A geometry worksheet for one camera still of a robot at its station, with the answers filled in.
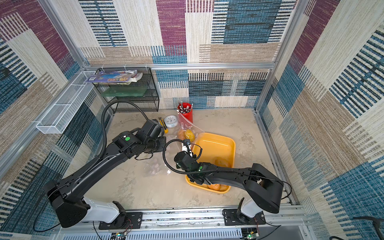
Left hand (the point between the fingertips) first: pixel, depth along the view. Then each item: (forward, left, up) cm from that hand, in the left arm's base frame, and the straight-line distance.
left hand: (166, 144), depth 75 cm
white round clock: (+33, +3, -19) cm, 38 cm away
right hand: (+1, -7, -12) cm, 14 cm away
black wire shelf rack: (+33, +14, -2) cm, 37 cm away
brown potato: (-2, -29, -16) cm, 33 cm away
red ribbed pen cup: (+29, -8, -8) cm, 31 cm away
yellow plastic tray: (+9, -30, -22) cm, 38 cm away
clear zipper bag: (+13, -14, -6) cm, 21 cm away
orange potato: (+18, -5, -17) cm, 25 cm away
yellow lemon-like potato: (+15, -11, -13) cm, 23 cm away
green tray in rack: (+36, +29, +5) cm, 47 cm away
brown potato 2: (-15, -26, -19) cm, 35 cm away
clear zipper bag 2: (-4, +9, -17) cm, 19 cm away
